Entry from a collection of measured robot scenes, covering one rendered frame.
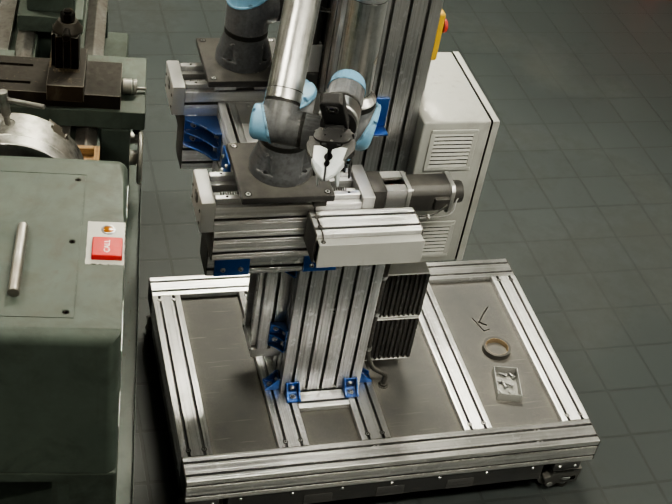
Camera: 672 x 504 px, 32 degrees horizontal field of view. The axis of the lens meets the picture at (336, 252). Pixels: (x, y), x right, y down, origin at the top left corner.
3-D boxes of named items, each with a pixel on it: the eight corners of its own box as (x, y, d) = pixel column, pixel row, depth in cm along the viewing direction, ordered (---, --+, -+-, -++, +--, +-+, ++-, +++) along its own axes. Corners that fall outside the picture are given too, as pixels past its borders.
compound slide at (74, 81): (83, 102, 328) (83, 86, 324) (46, 100, 326) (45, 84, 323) (87, 63, 343) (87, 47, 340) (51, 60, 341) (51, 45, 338)
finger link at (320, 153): (324, 200, 217) (330, 171, 224) (324, 173, 213) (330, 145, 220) (307, 199, 217) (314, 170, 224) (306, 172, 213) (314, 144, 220)
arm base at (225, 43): (265, 44, 328) (268, 12, 321) (276, 73, 317) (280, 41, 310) (211, 44, 324) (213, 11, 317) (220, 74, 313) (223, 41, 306)
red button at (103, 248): (121, 263, 238) (122, 256, 236) (91, 262, 237) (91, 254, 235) (122, 244, 242) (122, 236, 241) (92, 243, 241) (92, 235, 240)
